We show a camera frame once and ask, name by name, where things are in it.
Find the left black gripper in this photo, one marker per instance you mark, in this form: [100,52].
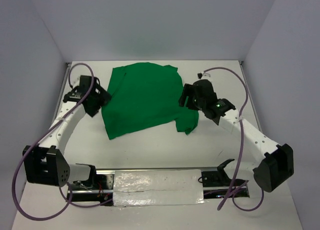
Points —
[104,97]

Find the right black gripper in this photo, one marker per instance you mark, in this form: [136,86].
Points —
[188,90]

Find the green t-shirt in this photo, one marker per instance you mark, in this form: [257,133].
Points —
[145,95]

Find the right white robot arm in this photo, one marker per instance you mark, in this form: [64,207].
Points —
[275,162]

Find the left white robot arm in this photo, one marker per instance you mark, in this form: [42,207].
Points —
[45,164]

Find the silver tape covered panel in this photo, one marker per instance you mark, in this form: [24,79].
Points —
[157,187]

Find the aluminium table frame rail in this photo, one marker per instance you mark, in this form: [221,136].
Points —
[255,97]

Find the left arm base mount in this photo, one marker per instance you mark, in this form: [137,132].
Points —
[97,188]

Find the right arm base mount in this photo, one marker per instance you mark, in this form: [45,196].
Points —
[215,182]

